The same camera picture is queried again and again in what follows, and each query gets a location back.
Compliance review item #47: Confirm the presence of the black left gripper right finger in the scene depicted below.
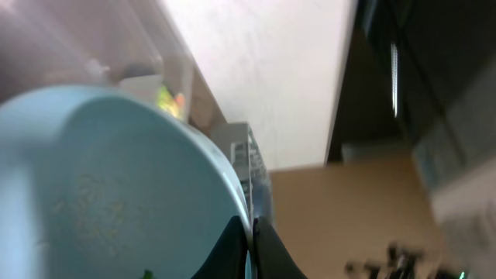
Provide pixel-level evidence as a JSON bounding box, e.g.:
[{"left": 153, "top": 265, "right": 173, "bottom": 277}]
[{"left": 253, "top": 217, "right": 307, "bottom": 279}]

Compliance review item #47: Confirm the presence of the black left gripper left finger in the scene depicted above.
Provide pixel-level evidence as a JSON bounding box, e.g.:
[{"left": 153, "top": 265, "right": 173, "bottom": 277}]
[{"left": 191, "top": 216, "right": 248, "bottom": 279}]

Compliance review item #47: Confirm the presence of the light blue bowl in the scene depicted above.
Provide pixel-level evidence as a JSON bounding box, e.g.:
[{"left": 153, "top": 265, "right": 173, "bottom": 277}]
[{"left": 1, "top": 86, "right": 252, "bottom": 278}]

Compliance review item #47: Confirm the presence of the grey plastic dishwasher rack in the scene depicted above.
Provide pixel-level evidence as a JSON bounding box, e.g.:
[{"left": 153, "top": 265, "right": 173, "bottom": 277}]
[{"left": 211, "top": 122, "right": 274, "bottom": 225}]

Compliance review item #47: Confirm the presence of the yellow green snack wrapper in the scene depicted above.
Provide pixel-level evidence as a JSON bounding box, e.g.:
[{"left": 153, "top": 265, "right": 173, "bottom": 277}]
[{"left": 156, "top": 85, "right": 186, "bottom": 119}]

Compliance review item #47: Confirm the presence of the clear plastic bin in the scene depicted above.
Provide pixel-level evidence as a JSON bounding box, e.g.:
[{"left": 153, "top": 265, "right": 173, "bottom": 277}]
[{"left": 1, "top": 0, "right": 195, "bottom": 121}]

